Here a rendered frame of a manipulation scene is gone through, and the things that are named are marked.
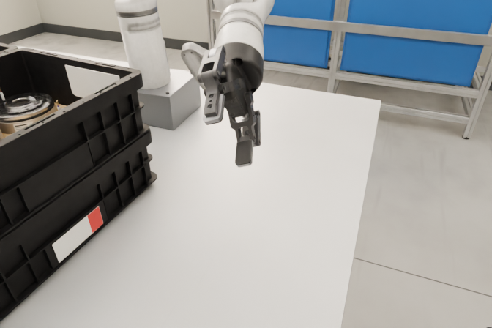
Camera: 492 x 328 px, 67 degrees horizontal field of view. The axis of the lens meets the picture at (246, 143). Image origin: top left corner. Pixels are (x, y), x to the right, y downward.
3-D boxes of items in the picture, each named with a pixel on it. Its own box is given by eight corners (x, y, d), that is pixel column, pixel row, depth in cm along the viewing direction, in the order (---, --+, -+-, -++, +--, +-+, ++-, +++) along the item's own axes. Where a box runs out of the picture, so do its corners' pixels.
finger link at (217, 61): (208, 56, 47) (202, 89, 44) (201, 45, 46) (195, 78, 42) (228, 50, 46) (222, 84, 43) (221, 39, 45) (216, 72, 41)
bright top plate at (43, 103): (30, 91, 72) (29, 88, 72) (64, 102, 68) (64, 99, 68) (-23, 112, 65) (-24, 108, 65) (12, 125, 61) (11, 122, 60)
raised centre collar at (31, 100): (25, 97, 69) (24, 93, 69) (42, 102, 67) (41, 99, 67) (-1, 107, 65) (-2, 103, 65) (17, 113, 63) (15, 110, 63)
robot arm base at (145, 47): (144, 73, 98) (129, 6, 88) (176, 75, 96) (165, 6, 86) (126, 88, 91) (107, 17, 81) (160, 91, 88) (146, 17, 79)
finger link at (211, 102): (212, 88, 45) (207, 119, 42) (200, 70, 43) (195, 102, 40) (223, 85, 45) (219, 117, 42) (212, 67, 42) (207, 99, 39)
